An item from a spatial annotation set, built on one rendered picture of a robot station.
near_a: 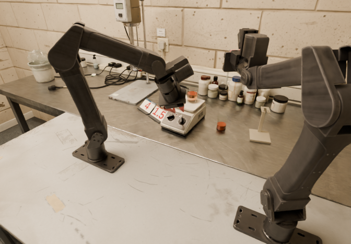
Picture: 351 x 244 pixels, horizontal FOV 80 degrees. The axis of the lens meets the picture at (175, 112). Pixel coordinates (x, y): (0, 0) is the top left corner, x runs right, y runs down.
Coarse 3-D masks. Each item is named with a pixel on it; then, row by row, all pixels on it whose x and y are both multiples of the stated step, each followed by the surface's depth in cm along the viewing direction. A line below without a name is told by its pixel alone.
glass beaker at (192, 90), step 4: (188, 88) 95; (192, 88) 96; (196, 88) 91; (188, 92) 92; (192, 92) 92; (196, 92) 92; (188, 96) 93; (192, 96) 92; (196, 96) 93; (188, 100) 94; (192, 100) 93; (196, 100) 95
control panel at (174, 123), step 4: (168, 112) 93; (172, 112) 93; (176, 112) 92; (176, 116) 91; (184, 116) 90; (188, 116) 89; (164, 120) 92; (168, 120) 91; (172, 120) 90; (176, 120) 90; (188, 120) 88; (168, 124) 90; (172, 124) 89; (176, 124) 89; (180, 124) 88; (184, 124) 88; (180, 128) 87; (184, 128) 87
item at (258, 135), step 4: (264, 108) 83; (268, 108) 83; (264, 112) 80; (268, 112) 80; (264, 116) 85; (260, 120) 86; (260, 124) 87; (260, 128) 88; (252, 132) 89; (256, 132) 89; (260, 132) 89; (264, 132) 89; (268, 132) 89; (252, 136) 86; (256, 136) 86; (260, 136) 86; (264, 136) 86; (268, 136) 86; (252, 140) 84; (256, 140) 84; (260, 140) 84; (264, 140) 84; (268, 140) 84
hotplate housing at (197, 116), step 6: (198, 108) 94; (204, 108) 97; (186, 114) 90; (192, 114) 90; (198, 114) 93; (204, 114) 99; (192, 120) 89; (198, 120) 95; (162, 126) 92; (168, 126) 90; (186, 126) 87; (192, 126) 91; (180, 132) 87; (186, 132) 87
